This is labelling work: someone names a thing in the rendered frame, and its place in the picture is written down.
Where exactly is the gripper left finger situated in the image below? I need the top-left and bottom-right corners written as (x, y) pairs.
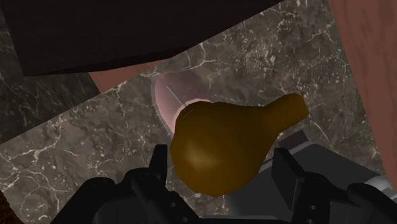
top-left (51, 144), bottom-right (200, 224)

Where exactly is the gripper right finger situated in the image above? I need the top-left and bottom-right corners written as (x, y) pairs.
top-left (271, 147), bottom-right (397, 224)

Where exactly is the dark grey flat box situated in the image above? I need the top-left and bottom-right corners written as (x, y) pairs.
top-left (223, 129), bottom-right (397, 218)

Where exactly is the yellow-brown pear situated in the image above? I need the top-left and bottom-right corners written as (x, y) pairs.
top-left (169, 93), bottom-right (310, 197)

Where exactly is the pink cup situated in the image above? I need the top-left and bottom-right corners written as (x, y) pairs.
top-left (154, 70), bottom-right (215, 137)

